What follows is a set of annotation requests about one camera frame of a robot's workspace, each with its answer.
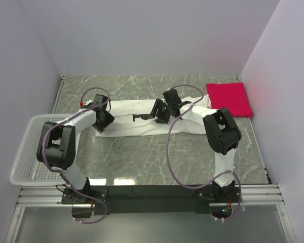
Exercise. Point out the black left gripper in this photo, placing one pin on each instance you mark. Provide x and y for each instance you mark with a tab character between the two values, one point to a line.
109	118

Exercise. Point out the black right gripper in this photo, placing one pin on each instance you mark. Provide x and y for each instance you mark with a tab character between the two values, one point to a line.
161	119

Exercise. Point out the white t shirt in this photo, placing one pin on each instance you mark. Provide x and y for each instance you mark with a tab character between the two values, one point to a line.
124	125

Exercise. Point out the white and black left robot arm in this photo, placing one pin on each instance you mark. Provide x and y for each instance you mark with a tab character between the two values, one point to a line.
57	144

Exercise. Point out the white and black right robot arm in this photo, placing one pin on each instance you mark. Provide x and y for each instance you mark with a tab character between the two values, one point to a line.
222	133

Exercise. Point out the folded red t shirt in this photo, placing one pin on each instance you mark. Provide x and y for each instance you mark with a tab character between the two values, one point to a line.
232	96

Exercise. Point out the black base beam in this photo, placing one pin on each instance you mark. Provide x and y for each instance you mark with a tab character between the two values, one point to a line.
157	199

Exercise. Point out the white plastic basket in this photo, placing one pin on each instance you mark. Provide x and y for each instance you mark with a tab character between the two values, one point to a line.
27	170

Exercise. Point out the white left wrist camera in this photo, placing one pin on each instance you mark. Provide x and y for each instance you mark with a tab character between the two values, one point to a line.
86	103

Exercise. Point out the aluminium rail frame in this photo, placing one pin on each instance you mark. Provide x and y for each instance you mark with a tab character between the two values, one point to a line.
49	196

